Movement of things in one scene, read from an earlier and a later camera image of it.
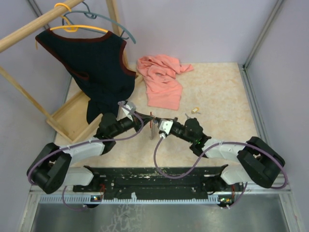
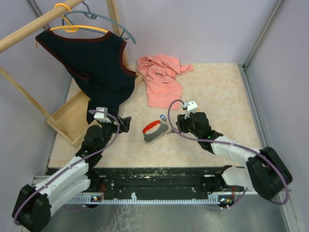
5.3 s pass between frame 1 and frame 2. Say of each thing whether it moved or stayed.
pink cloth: stayed
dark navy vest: stayed
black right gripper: moved
